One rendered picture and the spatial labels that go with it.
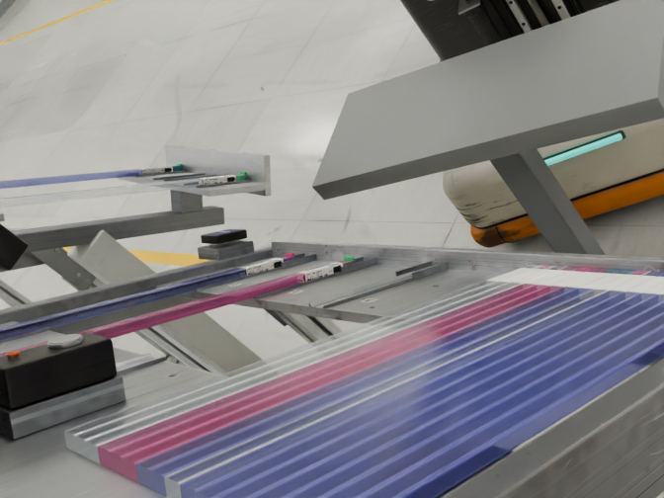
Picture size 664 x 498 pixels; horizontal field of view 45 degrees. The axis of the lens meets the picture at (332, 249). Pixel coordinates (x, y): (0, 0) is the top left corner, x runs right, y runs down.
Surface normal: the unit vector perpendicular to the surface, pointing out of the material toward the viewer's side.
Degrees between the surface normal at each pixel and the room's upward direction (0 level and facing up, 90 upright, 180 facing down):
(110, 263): 90
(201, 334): 90
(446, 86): 0
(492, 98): 0
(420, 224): 0
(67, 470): 44
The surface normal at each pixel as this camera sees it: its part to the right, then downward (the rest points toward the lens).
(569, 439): -0.11, -0.98
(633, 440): 0.69, 0.04
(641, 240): -0.58, -0.59
